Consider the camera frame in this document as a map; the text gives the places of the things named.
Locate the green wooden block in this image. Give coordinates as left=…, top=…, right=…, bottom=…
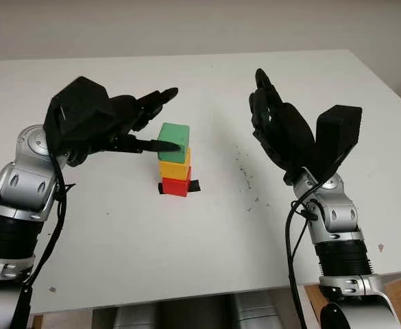
left=157, top=122, right=191, bottom=164

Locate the yellow wooden block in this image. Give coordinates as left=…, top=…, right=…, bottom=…
left=158, top=147, right=192, bottom=181

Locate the red wooden block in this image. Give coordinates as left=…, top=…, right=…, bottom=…
left=161, top=167, right=193, bottom=198

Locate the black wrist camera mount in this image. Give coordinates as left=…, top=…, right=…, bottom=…
left=44, top=76, right=114, bottom=155
left=310, top=105, right=363, bottom=181

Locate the grey right robot leg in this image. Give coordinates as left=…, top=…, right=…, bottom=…
left=234, top=293, right=287, bottom=329

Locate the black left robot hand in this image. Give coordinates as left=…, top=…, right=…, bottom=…
left=61, top=87, right=180, bottom=169

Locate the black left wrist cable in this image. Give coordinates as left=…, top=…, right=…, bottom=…
left=10, top=150, right=76, bottom=329

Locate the black tape strip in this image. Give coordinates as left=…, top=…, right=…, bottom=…
left=158, top=180, right=201, bottom=196

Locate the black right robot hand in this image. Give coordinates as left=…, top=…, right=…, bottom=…
left=248, top=68, right=316, bottom=186

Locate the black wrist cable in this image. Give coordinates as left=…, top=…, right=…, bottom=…
left=284, top=186, right=324, bottom=329
left=10, top=150, right=76, bottom=329

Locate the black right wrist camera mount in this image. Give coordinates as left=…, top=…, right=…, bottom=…
left=310, top=105, right=363, bottom=181

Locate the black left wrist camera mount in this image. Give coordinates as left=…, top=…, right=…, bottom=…
left=44, top=76, right=114, bottom=155

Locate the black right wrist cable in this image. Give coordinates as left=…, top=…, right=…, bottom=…
left=284, top=186, right=324, bottom=329

